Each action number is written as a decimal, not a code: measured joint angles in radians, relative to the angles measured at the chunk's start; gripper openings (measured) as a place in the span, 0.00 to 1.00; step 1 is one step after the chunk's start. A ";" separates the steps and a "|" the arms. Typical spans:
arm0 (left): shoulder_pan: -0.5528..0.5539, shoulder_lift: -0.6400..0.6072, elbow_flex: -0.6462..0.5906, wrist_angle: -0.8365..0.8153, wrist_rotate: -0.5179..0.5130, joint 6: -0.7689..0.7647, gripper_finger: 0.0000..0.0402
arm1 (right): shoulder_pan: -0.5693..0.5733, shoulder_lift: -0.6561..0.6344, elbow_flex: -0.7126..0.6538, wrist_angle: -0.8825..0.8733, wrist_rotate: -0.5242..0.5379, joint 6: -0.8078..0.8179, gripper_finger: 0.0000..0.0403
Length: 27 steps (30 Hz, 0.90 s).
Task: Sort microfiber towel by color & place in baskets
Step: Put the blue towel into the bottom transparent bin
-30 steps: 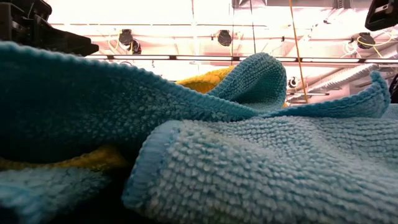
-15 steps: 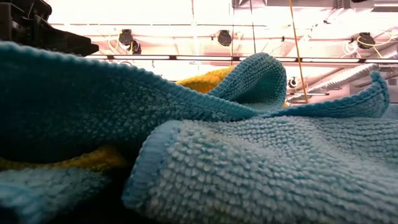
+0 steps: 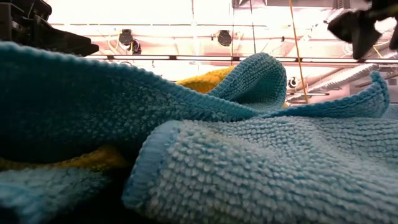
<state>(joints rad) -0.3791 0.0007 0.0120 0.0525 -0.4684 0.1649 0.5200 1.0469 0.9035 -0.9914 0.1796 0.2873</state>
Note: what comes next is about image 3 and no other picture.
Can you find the blue microfiber towel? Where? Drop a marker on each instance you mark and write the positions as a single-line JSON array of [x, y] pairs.
[[77, 102], [342, 104], [264, 171], [37, 193]]

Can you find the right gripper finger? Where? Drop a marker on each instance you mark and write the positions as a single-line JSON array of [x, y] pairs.
[[357, 31], [395, 34]]

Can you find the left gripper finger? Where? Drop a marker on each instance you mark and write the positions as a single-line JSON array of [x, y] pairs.
[[68, 42]]

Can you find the silver ribbed air duct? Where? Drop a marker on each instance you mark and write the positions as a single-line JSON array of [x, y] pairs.
[[345, 76]]

